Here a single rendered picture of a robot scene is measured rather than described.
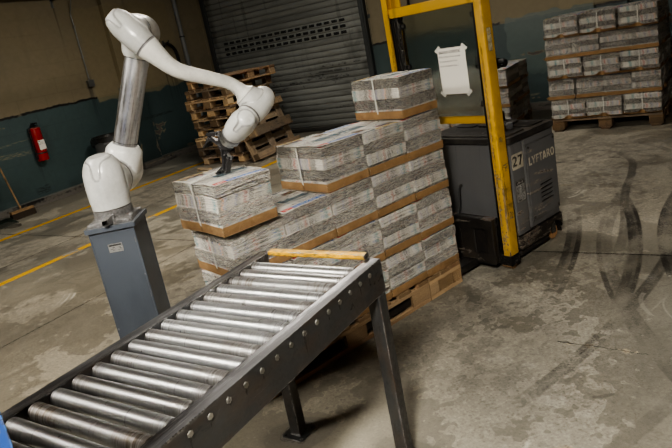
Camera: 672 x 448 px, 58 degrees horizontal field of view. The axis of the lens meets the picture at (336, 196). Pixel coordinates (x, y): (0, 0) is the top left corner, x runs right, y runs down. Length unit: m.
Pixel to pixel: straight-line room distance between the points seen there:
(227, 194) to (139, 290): 0.54
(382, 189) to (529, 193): 1.15
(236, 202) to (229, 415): 1.23
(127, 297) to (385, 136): 1.49
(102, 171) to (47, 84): 7.44
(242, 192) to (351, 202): 0.67
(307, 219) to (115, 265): 0.88
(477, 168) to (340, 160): 1.22
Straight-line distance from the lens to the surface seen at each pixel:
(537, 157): 4.03
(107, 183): 2.57
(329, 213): 2.97
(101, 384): 1.78
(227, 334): 1.83
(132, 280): 2.65
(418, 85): 3.39
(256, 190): 2.66
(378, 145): 3.16
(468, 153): 3.95
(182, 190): 2.80
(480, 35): 3.55
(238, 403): 1.58
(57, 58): 10.14
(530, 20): 9.16
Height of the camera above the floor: 1.56
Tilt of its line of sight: 15 degrees down
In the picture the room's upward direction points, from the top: 11 degrees counter-clockwise
